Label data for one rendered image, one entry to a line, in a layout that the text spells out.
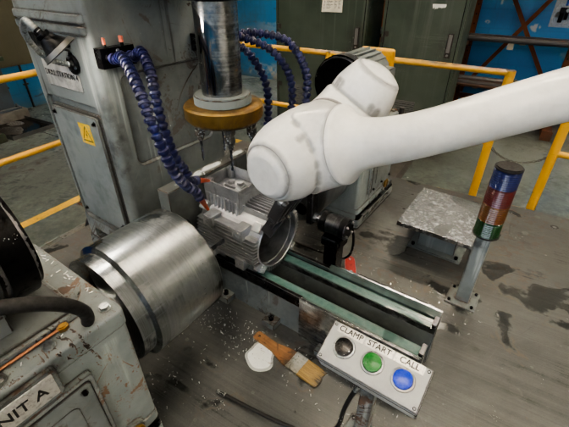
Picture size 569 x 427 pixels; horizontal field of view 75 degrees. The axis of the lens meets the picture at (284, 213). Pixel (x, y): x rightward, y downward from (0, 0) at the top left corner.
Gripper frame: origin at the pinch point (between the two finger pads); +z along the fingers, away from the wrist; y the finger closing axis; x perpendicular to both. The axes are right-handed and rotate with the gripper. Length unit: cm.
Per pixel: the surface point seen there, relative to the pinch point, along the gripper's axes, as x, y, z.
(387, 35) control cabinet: -84, -308, 51
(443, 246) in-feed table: 39, -53, 9
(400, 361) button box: 32.8, 15.5, -15.7
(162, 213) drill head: -16.5, 17.2, 2.4
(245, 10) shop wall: -354, -475, 211
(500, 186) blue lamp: 31, -33, -26
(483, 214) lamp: 34, -34, -18
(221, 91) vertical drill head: -26.5, -2.7, -15.7
